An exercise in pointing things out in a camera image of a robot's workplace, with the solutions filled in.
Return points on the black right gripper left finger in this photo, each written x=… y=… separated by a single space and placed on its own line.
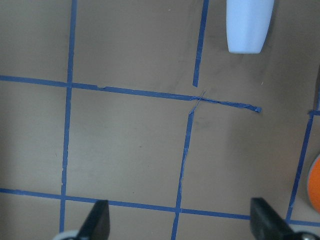
x=97 y=224

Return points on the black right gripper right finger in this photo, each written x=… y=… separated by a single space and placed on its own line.
x=266 y=224

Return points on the light blue plastic cup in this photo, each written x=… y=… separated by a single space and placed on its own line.
x=247 y=25

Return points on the orange can with grey lid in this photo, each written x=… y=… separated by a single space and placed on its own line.
x=313 y=184

